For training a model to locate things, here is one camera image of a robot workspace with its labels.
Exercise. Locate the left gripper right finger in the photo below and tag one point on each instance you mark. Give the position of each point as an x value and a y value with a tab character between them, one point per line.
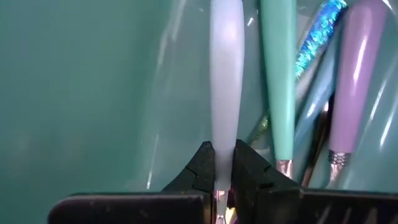
255	177

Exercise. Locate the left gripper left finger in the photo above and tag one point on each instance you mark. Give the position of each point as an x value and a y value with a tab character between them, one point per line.
199	174

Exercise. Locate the small silver spoon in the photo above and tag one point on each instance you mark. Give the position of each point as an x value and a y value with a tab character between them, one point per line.
227	77

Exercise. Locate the iridescent rainbow spoon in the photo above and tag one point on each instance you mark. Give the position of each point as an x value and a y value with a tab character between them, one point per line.
320	31

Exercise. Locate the green plastic bin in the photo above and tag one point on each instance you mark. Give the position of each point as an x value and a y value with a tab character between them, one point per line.
77	93

